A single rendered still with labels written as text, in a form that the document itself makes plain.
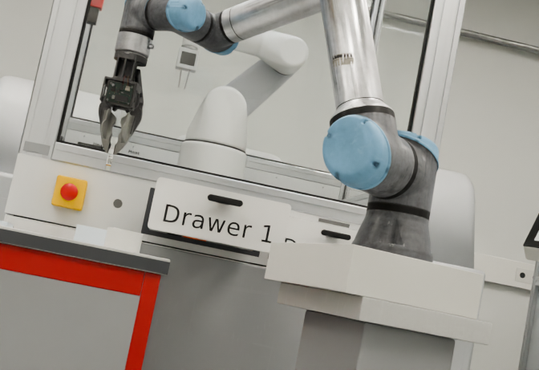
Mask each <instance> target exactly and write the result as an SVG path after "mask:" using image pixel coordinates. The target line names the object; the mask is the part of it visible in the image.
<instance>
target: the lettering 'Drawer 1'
mask: <svg viewBox="0 0 539 370"><path fill-rule="evenodd" d="M169 206H170V207H173V208H175V209H176V211H177V215H176V218H175V219H174V220H172V221H169V220H166V216H167V212H168V207H169ZM179 215H180V211H179V209H178V208H177V207H176V206H174V205H168V204H167V205H166V209H165V212H164V220H163V222H176V221H177V219H178V218H179ZM187 215H191V216H192V214H191V213H187V214H186V212H184V217H183V221H182V225H184V221H185V218H186V216H187ZM195 217H201V218H202V221H200V220H194V221H193V222H192V226H193V227H194V228H201V229H202V228H203V224H204V218H203V217H202V216H201V215H195ZM195 222H201V225H200V226H195V225H194V223H195ZM216 223H217V232H218V233H220V232H221V229H222V227H223V225H224V224H225V221H223V222H222V224H221V228H220V229H219V219H216V220H215V222H214V223H213V226H211V218H209V231H213V228H214V226H215V225H216ZM232 224H236V225H237V229H236V228H233V227H230V226H231V225H232ZM246 226H247V225H245V227H244V231H243V235H242V237H243V238H244V237H245V231H246V229H247V228H248V227H250V228H252V226H247V227H246ZM264 227H268V229H267V234H266V238H265V240H261V241H262V242H268V243H271V241H268V237H269V232H270V226H264ZM229 229H232V230H239V229H240V226H239V225H238V224H237V223H236V222H231V223H230V224H229V225H228V229H227V230H228V233H229V234H230V235H232V236H237V235H238V234H231V233H230V231H229Z"/></svg>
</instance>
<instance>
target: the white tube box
mask: <svg viewBox="0 0 539 370"><path fill-rule="evenodd" d="M106 234H107V230H103V229H98V228H94V227H90V226H82V225H78V224H77V226H76V230H75V236H74V240H75V241H79V242H86V243H91V244H95V245H99V246H104V242H105V238H106Z"/></svg>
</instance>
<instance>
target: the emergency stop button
mask: <svg viewBox="0 0 539 370"><path fill-rule="evenodd" d="M60 193H61V196H62V198H63V199H65V200H67V201H71V200H74V199H75V198H76V197H77V195H78V189H77V187H76V186H75V185H73V184H71V183H67V184H65V185H63V187H62V188H61V190H60Z"/></svg>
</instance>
